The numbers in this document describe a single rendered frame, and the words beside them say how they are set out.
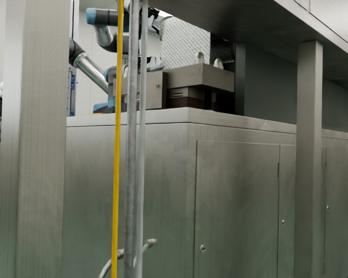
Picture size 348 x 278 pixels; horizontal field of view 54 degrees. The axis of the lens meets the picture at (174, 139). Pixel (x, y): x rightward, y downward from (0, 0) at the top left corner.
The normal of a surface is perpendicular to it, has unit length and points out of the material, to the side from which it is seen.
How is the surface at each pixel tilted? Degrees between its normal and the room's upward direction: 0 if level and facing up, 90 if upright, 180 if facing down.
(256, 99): 90
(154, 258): 90
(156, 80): 90
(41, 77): 90
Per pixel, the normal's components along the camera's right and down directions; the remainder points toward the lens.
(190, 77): -0.68, -0.04
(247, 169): 0.73, 0.00
